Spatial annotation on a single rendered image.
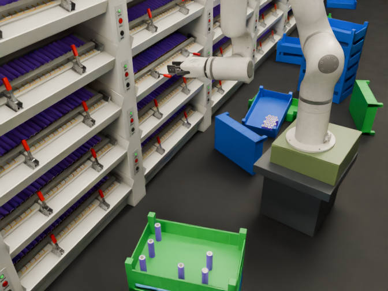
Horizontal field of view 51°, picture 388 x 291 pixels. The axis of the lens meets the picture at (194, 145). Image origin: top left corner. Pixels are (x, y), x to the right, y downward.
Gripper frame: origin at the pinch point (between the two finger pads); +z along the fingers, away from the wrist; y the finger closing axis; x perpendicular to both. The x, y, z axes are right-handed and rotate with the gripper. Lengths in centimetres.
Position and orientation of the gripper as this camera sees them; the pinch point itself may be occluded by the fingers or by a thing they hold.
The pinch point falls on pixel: (174, 67)
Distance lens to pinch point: 161.3
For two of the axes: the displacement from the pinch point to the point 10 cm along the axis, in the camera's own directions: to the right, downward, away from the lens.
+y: -4.7, 5.1, -7.2
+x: 1.6, 8.5, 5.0
